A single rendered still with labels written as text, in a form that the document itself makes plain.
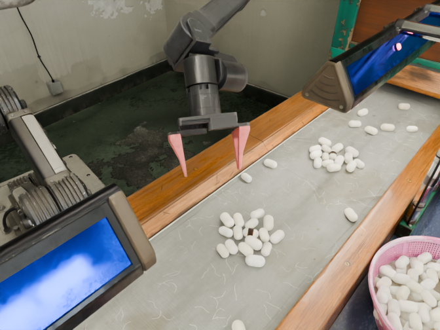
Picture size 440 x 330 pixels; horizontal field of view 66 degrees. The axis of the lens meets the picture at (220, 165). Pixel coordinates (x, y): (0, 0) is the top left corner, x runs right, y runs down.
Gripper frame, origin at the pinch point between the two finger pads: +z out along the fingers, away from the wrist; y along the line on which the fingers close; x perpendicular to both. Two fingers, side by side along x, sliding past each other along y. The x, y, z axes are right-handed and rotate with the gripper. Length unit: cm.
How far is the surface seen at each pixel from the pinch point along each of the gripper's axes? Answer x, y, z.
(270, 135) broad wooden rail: -31.4, -21.7, -7.0
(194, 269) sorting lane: -4.4, 5.2, 18.5
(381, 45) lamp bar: 9.2, -29.4, -16.6
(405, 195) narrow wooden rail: -8.7, -43.9, 11.7
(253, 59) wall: -185, -66, -76
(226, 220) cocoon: -10.2, -2.9, 11.2
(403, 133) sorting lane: -30, -62, -3
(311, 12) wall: -135, -92, -87
